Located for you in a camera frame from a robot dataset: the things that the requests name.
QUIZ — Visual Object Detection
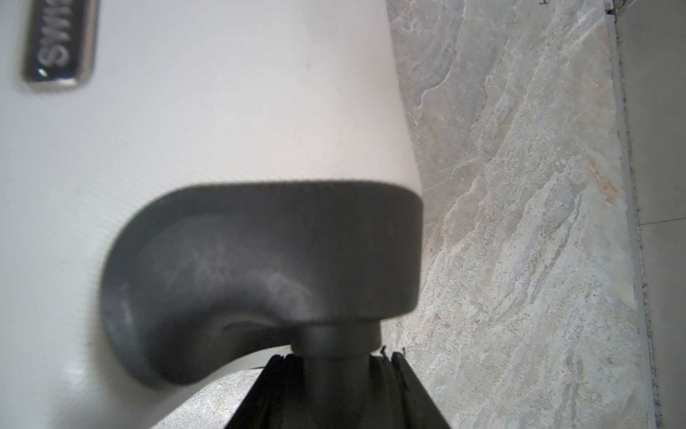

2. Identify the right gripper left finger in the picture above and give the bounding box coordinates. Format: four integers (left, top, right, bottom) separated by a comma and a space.
226, 354, 305, 429

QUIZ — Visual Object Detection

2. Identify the black and white suitcase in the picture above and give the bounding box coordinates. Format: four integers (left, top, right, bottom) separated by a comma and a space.
1, 1, 423, 428

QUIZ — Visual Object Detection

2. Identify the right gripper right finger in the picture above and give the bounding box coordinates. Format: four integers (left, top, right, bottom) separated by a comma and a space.
369, 352, 449, 429

